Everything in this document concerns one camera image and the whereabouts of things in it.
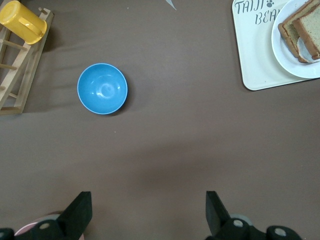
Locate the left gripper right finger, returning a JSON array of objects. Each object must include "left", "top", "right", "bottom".
[{"left": 205, "top": 190, "right": 303, "bottom": 240}]

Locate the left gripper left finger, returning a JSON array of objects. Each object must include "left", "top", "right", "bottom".
[{"left": 0, "top": 191, "right": 93, "bottom": 240}]

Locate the white round plate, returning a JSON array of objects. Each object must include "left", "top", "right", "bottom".
[{"left": 271, "top": 0, "right": 320, "bottom": 79}]

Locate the brown bread slice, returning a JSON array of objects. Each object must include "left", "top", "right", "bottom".
[
  {"left": 277, "top": 7, "right": 313, "bottom": 63},
  {"left": 291, "top": 0, "right": 320, "bottom": 60}
]

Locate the pink bowl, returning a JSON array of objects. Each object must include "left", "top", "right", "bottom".
[{"left": 13, "top": 211, "right": 86, "bottom": 240}]

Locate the blue bowl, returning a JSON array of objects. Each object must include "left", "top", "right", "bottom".
[{"left": 76, "top": 62, "right": 129, "bottom": 116}]

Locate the wooden mug rack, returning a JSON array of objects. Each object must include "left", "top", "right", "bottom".
[{"left": 0, "top": 7, "right": 55, "bottom": 116}]

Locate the cream bear print tray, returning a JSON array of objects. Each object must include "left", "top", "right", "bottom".
[{"left": 231, "top": 0, "right": 320, "bottom": 91}]

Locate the toy fried egg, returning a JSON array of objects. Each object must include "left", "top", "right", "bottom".
[{"left": 296, "top": 36, "right": 315, "bottom": 63}]

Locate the yellow mug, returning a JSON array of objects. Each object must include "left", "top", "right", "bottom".
[{"left": 0, "top": 0, "right": 48, "bottom": 45}]

